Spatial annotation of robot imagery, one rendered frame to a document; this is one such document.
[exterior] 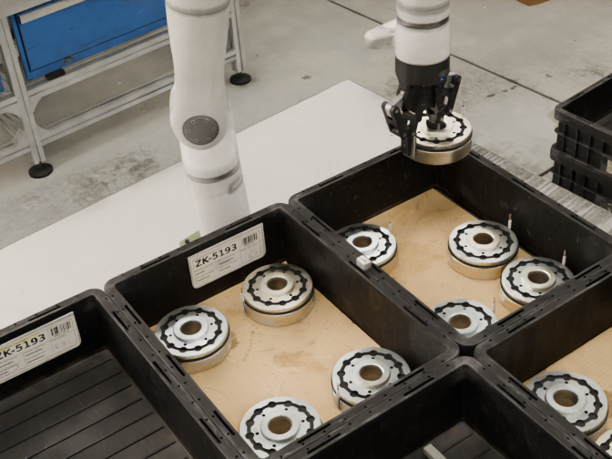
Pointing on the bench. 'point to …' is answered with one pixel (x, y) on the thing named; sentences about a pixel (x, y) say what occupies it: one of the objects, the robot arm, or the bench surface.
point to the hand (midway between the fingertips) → (421, 139)
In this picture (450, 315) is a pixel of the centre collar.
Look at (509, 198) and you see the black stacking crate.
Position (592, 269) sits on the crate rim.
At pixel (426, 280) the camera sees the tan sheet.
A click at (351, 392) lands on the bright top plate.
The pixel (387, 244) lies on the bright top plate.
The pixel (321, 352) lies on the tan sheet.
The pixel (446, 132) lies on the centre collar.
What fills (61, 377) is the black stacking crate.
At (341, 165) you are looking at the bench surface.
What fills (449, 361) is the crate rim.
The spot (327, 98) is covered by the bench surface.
